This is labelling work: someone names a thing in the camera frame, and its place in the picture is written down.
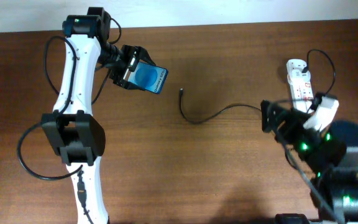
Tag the white power strip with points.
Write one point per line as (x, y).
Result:
(302, 94)

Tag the white USB wall charger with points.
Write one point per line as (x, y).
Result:
(295, 72)

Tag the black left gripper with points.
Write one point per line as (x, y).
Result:
(132, 52)

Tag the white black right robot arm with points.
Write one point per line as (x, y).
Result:
(322, 150)

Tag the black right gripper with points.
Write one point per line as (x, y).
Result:
(296, 121)

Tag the blue Samsung Galaxy smartphone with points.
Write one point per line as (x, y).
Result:
(148, 77)

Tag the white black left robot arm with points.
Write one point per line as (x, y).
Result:
(73, 133)

